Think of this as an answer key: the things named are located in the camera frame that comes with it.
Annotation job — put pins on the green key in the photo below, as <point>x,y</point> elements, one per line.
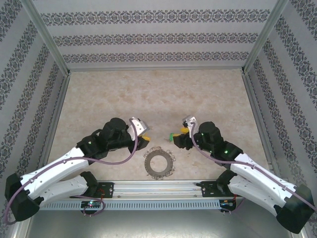
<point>171,136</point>

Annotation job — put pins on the aluminium frame bar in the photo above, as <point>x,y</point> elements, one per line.
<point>55,124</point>
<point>261,124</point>
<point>156,67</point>

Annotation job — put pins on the small circuit board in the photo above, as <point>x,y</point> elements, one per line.
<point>91,203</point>
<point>226,203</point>

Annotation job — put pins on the aluminium frame post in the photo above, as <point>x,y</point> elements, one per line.
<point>22,231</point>
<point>47,37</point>
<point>264,37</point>

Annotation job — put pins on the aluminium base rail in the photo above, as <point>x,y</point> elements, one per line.
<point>158,189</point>

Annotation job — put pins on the grey metal sheet panel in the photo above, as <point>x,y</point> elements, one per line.
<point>158,225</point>

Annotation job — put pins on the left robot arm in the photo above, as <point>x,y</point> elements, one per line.
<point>54,168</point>

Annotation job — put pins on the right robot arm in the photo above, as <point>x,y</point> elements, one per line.
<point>260,171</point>

